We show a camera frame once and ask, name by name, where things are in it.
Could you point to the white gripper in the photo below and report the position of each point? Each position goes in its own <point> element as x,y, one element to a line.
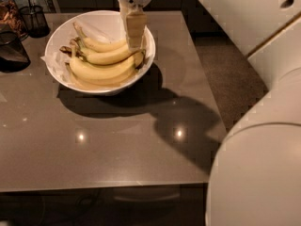
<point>134,20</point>

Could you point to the yellow banana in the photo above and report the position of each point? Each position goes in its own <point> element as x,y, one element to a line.
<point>136,59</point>
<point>90,77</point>
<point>104,58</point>
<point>95,45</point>

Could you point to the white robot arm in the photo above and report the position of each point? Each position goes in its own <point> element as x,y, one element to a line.
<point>255,179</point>

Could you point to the white paper bowl liner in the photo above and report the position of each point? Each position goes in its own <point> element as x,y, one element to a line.
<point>56,60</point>

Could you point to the white bowl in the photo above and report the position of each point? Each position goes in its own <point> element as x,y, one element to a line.
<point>110,22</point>

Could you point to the black mesh pen cup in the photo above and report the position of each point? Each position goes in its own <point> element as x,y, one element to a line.
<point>34,19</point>

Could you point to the brown patterned jar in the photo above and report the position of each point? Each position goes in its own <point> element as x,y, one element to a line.
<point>10,15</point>

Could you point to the dark glass container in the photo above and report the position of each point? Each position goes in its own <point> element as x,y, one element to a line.
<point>13,57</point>

